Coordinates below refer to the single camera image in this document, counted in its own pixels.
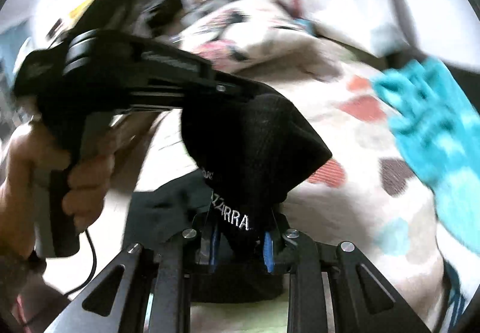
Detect turquoise fleece blanket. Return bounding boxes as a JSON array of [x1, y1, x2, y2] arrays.
[[371, 59, 479, 254]]

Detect heart-patterned quilt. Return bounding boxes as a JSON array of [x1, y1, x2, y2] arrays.
[[104, 0, 470, 333]]

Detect black pants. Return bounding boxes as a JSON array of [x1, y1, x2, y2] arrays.
[[124, 94, 332, 303]]

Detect person's left hand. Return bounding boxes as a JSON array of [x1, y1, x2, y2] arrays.
[[1, 121, 140, 266]]

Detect floral girl cushion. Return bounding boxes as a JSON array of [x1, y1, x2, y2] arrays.
[[180, 0, 320, 73]]

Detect black cable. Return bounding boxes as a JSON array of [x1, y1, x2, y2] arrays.
[[63, 229, 98, 298]]

